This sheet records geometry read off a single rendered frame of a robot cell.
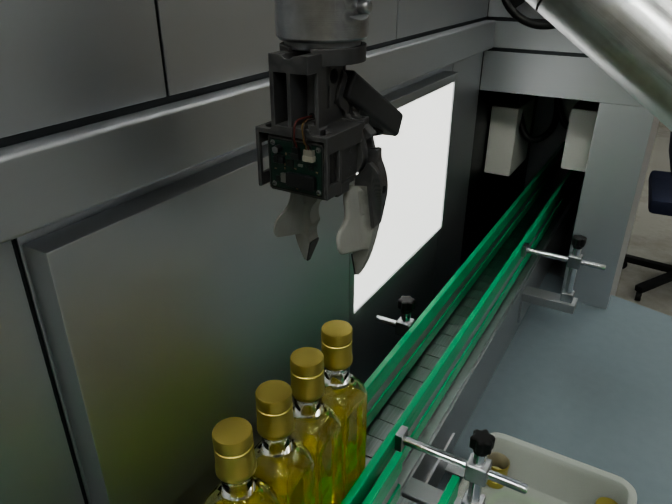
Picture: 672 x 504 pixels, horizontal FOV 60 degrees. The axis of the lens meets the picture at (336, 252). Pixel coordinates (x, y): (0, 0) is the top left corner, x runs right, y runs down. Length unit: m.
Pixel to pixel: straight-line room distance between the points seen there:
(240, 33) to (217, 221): 0.20
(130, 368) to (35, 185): 0.19
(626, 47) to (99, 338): 0.48
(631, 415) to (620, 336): 0.27
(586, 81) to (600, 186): 0.24
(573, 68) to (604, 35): 0.88
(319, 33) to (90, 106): 0.19
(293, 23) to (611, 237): 1.14
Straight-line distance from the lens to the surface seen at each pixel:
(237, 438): 0.51
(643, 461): 1.17
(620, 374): 1.36
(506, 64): 1.43
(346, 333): 0.62
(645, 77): 0.52
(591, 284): 1.55
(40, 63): 0.50
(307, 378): 0.58
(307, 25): 0.47
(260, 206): 0.66
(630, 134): 1.41
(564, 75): 1.41
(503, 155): 1.60
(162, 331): 0.59
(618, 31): 0.52
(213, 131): 0.59
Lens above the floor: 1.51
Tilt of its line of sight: 27 degrees down
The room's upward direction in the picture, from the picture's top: straight up
